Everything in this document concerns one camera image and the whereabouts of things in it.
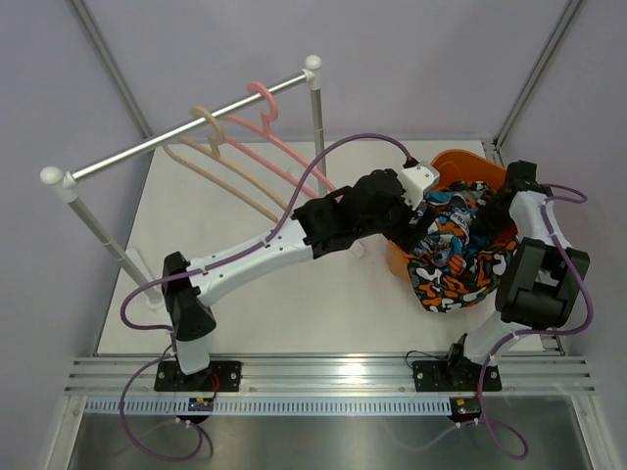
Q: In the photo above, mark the orange plastic basket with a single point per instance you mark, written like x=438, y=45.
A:
x=453, y=165

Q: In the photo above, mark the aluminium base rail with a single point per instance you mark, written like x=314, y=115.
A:
x=268, y=385

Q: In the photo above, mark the white clothes rack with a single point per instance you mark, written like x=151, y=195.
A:
x=64, y=183

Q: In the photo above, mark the beige wooden hanger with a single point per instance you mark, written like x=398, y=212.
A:
x=213, y=153

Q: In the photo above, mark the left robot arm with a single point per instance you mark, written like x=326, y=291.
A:
x=383, y=202

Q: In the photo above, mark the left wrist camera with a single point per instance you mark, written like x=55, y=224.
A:
x=416, y=181

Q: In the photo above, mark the orange black camouflage shorts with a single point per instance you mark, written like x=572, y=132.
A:
x=463, y=282

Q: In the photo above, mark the blue orange patterned shorts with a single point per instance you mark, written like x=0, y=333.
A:
x=451, y=241

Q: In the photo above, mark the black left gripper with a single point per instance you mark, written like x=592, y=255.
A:
x=404, y=234

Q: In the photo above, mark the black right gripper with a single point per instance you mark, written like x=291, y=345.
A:
x=482, y=226

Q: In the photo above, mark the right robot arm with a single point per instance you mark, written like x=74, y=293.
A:
x=541, y=282

